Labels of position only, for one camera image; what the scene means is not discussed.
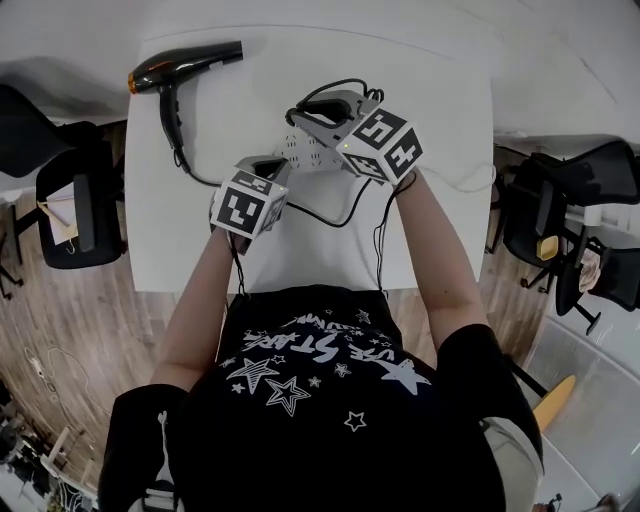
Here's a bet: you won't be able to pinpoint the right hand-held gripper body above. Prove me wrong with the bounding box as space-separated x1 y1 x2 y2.
285 89 426 187

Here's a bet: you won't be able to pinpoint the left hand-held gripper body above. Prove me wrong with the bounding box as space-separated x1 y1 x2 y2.
209 155 293 254

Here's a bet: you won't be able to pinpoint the white power strip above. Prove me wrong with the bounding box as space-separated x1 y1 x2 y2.
273 128 352 174

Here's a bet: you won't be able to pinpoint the black orange hair dryer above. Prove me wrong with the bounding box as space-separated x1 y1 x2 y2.
127 40 245 152

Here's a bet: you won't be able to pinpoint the person's right forearm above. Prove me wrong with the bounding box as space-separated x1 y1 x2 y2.
393 168 490 354

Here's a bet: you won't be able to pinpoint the person's left forearm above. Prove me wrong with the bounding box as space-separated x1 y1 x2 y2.
149 228 237 392

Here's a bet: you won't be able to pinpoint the black office chair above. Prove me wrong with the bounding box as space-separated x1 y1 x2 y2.
0 83 127 301
492 139 640 294
553 238 640 337

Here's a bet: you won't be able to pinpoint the wooden hanger with paper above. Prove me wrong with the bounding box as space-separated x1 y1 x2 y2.
35 193 84 254

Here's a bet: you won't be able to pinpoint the black star print t-shirt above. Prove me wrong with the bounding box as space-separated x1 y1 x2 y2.
98 283 545 512

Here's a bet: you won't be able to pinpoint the yellow board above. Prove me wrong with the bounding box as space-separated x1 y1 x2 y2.
531 374 577 432

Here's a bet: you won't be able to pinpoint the clear floor mat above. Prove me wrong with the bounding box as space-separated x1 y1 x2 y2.
519 312 640 512

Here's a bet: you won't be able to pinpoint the beige trousers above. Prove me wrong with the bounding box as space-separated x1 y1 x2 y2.
478 417 547 512

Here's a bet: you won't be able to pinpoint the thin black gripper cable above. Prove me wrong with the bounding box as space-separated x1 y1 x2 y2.
227 233 251 301
372 169 419 301

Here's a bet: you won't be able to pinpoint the white power strip cable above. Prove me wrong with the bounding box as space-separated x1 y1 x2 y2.
417 163 498 193

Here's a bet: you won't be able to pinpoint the white floor cable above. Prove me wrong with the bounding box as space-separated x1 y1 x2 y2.
23 344 71 404

